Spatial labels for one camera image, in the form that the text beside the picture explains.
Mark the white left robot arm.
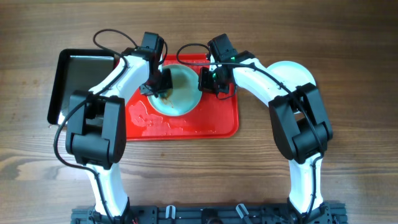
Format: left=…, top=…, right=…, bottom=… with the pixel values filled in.
left=53, top=32, right=173, bottom=223

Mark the red plastic tray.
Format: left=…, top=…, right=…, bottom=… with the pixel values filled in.
left=118, top=53, right=239, bottom=141

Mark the white plate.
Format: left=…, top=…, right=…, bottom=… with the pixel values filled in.
left=148, top=64, right=202, bottom=116
left=267, top=61, right=317, bottom=92

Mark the black water tray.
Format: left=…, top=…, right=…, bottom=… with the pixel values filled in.
left=47, top=49, right=116, bottom=124

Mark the yellow green sponge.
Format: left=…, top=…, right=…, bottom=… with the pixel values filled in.
left=159, top=89, right=173, bottom=98

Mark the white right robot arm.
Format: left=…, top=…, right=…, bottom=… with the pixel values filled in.
left=198, top=34, right=333, bottom=223

